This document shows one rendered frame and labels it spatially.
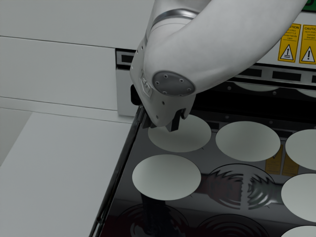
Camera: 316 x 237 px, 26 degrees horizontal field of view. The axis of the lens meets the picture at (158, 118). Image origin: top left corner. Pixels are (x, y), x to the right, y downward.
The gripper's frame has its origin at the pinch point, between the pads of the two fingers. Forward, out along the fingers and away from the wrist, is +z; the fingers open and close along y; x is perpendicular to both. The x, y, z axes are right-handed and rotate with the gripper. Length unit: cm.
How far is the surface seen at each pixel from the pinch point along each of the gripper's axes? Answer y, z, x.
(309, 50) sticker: -1.8, -2.3, 27.9
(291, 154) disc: 11.2, 3.7, 19.4
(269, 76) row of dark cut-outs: -2.6, 4.0, 23.2
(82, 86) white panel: -18.0, 18.3, -1.9
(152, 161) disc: 4.1, 7.0, -0.3
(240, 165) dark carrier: 10.1, 4.3, 11.1
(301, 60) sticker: -1.6, -0.3, 27.0
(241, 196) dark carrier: 15.4, 1.8, 7.5
